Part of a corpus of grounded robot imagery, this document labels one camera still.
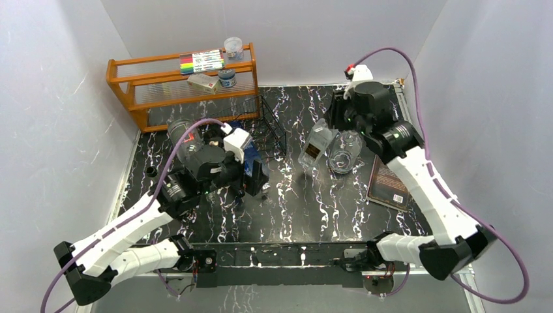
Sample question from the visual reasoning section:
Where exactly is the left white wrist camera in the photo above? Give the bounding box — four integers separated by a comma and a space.
221, 123, 252, 164

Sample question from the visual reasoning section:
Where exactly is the black wire wine rack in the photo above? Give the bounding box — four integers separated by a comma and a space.
188, 95, 289, 160

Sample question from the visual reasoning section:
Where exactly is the clear bottle red label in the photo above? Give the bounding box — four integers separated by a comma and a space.
167, 118, 204, 165

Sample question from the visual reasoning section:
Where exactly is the purple cable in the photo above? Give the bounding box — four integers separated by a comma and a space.
40, 119, 228, 313
351, 47, 530, 305

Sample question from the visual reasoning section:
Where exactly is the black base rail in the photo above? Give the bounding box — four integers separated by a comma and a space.
162, 242, 407, 294

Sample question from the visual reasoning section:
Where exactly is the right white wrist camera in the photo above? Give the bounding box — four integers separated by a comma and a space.
344, 65, 374, 94

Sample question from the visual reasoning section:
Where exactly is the clear plastic round container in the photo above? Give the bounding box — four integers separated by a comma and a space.
224, 37, 244, 61

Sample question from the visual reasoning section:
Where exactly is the pack of coloured markers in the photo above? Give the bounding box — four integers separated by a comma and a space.
179, 49, 226, 75

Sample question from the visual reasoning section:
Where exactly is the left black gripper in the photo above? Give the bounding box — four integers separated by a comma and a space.
200, 140, 269, 197

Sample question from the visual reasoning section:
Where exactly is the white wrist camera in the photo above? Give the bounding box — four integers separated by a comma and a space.
344, 65, 374, 94
221, 123, 252, 164

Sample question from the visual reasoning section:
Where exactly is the dark wine bottle white label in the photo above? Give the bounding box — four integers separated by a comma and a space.
203, 129, 225, 148

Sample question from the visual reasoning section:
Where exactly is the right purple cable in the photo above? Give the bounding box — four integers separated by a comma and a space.
351, 47, 530, 305

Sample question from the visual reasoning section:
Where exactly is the orange wooden shelf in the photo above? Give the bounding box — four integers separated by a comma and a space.
105, 42, 260, 133

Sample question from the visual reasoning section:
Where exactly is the blue water bottle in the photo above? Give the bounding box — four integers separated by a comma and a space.
228, 122, 269, 197

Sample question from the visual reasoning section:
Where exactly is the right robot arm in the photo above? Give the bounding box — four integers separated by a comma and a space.
325, 81, 497, 280

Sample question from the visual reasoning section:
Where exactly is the small blue tin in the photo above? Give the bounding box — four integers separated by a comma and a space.
218, 69, 237, 88

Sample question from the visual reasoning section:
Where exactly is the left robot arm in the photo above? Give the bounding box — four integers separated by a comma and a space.
53, 143, 247, 306

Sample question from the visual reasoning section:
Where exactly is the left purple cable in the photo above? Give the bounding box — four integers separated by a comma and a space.
40, 119, 228, 313

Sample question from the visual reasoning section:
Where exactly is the square clear liquor bottle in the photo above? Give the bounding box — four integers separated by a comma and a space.
298, 118, 336, 170

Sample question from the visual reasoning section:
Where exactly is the small white cardboard box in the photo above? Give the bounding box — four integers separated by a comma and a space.
187, 74, 220, 95

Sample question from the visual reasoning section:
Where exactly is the dark hardcover book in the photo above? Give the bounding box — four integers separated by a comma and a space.
366, 156, 410, 212

